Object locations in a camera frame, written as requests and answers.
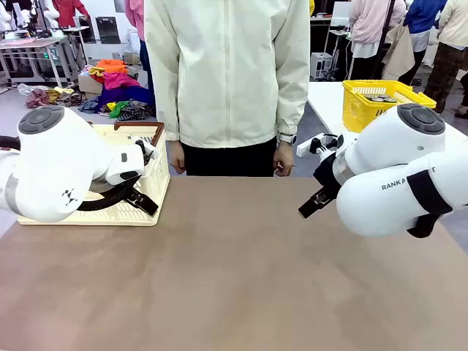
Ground black trousers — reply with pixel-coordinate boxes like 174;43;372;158
181;136;278;178

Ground cream zip jacket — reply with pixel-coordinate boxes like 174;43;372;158
144;0;311;149

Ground black panel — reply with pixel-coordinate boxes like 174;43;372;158
95;15;122;45

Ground person's left hand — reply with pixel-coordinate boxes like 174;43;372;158
273;142;295;178

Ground white machine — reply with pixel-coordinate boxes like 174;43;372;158
310;51;335;81

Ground person's right hand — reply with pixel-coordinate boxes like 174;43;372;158
169;140;186;175

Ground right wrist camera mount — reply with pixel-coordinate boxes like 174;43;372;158
296;133;345;165

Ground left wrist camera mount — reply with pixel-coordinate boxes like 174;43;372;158
134;138;159;162

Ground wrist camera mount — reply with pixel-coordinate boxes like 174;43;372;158
134;138;159;162
296;133;345;165

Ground person with brown trousers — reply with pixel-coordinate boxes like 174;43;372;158
423;0;468;115

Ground colourful clothes pile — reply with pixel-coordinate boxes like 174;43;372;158
78;58;156;120

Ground person in red top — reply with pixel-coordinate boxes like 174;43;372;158
52;0;91;29

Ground grey workbench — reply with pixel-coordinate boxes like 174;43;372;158
0;26;91;88

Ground black strap on arm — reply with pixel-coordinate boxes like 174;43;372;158
405;170;455;239

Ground person in pink top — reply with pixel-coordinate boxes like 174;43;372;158
124;0;156;107

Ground yellow plastic basket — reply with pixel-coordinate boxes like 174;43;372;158
342;79;437;135

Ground patterned clothes pile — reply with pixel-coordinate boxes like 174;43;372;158
17;83;87;110

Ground white side table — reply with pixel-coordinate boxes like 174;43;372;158
306;80;468;148

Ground cardboard box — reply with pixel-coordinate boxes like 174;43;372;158
77;71;107;100

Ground beige coat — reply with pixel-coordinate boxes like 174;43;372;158
381;20;416;82

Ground person in blue top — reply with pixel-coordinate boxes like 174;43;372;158
397;0;449;86

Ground person in pale pink jacket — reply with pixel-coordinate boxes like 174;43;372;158
348;0;407;82

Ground cream basket with brown handles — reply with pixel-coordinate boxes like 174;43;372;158
17;121;172;227

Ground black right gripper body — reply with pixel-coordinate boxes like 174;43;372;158
312;156;343;195

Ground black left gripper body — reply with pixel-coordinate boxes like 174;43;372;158
78;181;143;213

